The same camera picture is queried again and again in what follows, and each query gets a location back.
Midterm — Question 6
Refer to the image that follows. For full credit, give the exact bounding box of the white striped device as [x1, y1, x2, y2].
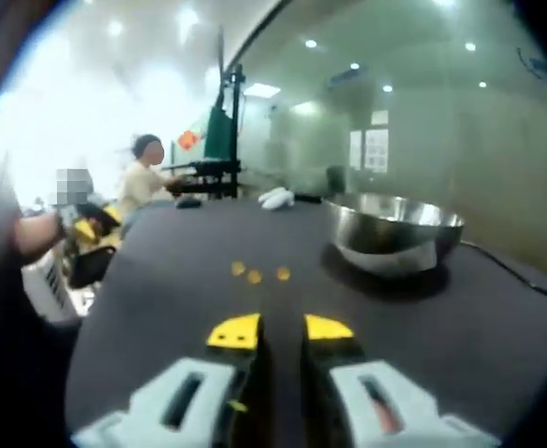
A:
[20, 250, 77, 324]

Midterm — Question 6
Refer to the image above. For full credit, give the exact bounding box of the red wall sign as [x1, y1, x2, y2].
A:
[177, 129, 201, 151]

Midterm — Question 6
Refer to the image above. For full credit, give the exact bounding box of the green board on black stand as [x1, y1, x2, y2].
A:
[164, 26, 247, 201]

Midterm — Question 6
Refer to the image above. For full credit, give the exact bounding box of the stainless steel bowl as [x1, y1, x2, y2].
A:
[321, 192, 467, 277]

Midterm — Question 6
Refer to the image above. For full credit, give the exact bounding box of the dark box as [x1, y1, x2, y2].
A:
[326, 164, 348, 196]

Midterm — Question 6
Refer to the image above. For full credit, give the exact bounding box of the black cable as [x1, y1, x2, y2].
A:
[458, 239, 547, 301]

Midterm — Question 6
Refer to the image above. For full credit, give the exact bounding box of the person's dark clothing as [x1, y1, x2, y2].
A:
[0, 195, 88, 448]

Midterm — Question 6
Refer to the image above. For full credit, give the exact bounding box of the dark grey table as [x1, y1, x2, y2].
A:
[64, 197, 547, 448]

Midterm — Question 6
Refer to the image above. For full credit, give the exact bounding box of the white bundled cloth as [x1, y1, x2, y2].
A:
[259, 186, 298, 210]

